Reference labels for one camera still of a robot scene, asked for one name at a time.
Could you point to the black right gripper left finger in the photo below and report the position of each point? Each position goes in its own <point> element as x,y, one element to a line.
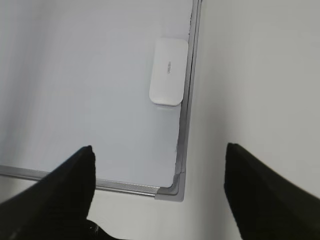
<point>56,207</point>

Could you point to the white whiteboard eraser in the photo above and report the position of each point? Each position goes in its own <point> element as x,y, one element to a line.
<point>168,71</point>

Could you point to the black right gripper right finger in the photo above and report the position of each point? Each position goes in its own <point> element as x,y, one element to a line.
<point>265,205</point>

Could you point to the aluminium framed whiteboard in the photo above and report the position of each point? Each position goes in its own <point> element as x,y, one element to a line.
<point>75,73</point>

